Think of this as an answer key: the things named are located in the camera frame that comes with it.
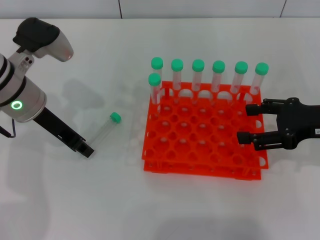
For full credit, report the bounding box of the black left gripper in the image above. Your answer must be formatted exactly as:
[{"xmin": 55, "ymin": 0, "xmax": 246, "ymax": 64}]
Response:
[{"xmin": 33, "ymin": 107, "xmax": 96, "ymax": 159}]

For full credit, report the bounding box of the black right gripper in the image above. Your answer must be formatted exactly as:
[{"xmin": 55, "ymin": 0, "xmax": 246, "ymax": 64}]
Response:
[{"xmin": 236, "ymin": 97, "xmax": 320, "ymax": 152}]

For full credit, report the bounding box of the clear test tube green cap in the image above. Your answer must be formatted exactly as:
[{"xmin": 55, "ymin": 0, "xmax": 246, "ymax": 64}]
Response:
[
  {"xmin": 148, "ymin": 73, "xmax": 163, "ymax": 118},
  {"xmin": 191, "ymin": 58, "xmax": 206, "ymax": 105},
  {"xmin": 171, "ymin": 58, "xmax": 184, "ymax": 103},
  {"xmin": 150, "ymin": 56, "xmax": 166, "ymax": 100},
  {"xmin": 212, "ymin": 60, "xmax": 226, "ymax": 103},
  {"xmin": 89, "ymin": 111, "xmax": 123, "ymax": 147},
  {"xmin": 229, "ymin": 61, "xmax": 249, "ymax": 101},
  {"xmin": 246, "ymin": 62, "xmax": 270, "ymax": 103}
]

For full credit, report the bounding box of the orange test tube rack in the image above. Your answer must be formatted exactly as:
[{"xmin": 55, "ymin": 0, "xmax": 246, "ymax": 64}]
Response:
[{"xmin": 141, "ymin": 80, "xmax": 270, "ymax": 181}]

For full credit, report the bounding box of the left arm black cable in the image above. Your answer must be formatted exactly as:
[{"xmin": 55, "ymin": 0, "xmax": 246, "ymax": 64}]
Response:
[{"xmin": 0, "ymin": 119, "xmax": 18, "ymax": 138}]

